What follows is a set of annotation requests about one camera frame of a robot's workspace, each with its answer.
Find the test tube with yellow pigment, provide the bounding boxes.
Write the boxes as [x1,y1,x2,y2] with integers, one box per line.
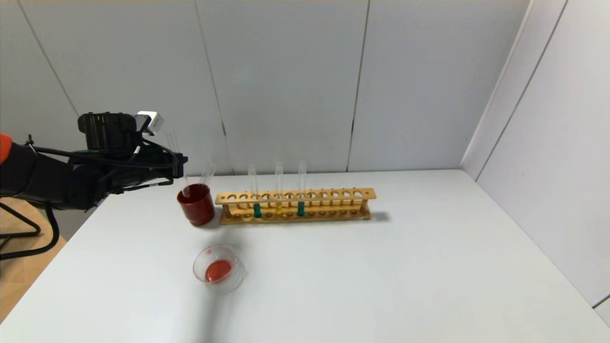
[274,162,285,216]

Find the test tube with blue pigment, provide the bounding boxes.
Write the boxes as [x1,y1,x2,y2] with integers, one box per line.
[247,165,262,219]

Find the dark red plastic cup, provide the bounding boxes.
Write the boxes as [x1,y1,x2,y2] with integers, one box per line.
[177,183,216,227]

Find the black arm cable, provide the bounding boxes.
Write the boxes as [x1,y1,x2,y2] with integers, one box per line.
[0,204,61,261]

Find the test tube with red pigment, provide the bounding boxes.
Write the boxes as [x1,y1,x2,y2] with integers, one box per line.
[165,129,192,199]

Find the test tube with teal pigment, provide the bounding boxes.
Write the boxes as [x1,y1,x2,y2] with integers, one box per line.
[297,161,307,217]

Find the wooden test tube rack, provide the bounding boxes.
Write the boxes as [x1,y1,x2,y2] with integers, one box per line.
[214,188,377,225]

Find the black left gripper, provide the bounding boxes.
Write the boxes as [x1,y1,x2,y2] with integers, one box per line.
[145,145,188,179]

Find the clear glass dish with spout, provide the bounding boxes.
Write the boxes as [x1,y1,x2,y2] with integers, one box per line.
[193,244,245,294]

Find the empty clear test tube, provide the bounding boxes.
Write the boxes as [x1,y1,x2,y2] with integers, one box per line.
[199,160,216,187]

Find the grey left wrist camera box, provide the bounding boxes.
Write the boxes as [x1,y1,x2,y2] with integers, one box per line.
[136,111,164,137]

